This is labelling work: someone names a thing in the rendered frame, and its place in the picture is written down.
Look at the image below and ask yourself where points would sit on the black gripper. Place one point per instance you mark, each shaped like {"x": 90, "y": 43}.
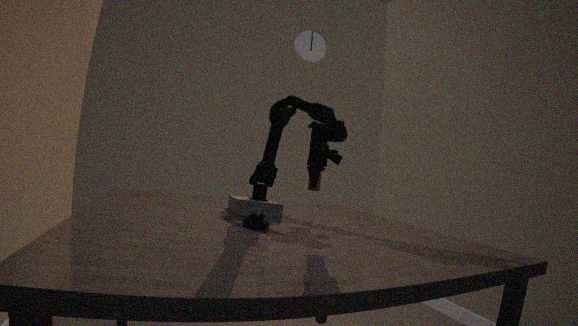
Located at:
{"x": 316, "y": 160}

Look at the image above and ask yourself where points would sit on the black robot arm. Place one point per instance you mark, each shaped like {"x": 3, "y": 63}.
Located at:
{"x": 280, "y": 113}

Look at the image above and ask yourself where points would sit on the orange knob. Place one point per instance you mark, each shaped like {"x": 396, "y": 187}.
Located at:
{"x": 317, "y": 186}

